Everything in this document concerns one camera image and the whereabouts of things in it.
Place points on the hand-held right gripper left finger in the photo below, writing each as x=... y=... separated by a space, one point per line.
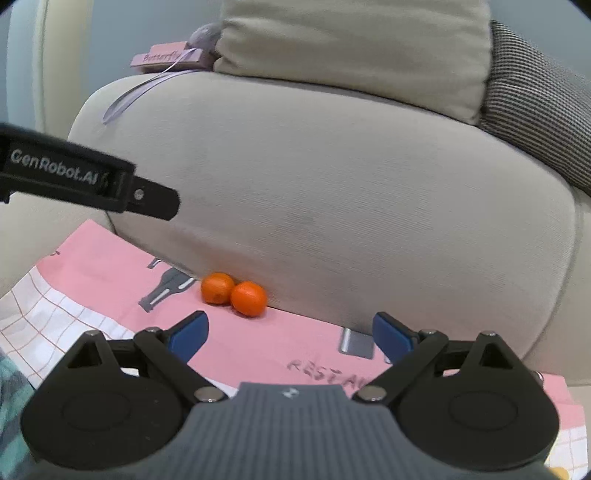
x=189 y=334

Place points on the pink printed cloth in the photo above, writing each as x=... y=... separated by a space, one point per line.
x=277 y=341

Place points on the purple fuzzy toy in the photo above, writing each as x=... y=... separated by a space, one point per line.
x=205 y=41

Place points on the teal plaid cloth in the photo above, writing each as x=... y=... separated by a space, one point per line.
x=14 y=406

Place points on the black white checkered pillow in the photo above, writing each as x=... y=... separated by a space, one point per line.
x=535 y=101

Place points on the yellow object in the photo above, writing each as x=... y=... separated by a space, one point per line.
x=559 y=473

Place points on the pink box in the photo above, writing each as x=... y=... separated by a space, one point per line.
x=164 y=55

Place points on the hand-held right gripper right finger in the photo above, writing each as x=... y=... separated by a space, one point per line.
x=392 y=334

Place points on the beige sofa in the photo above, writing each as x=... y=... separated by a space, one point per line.
x=346 y=194

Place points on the beige cushion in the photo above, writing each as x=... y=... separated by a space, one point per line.
x=351 y=46

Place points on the small orange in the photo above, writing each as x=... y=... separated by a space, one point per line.
x=217 y=288
x=249 y=299

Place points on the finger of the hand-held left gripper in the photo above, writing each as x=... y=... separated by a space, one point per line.
x=152 y=198

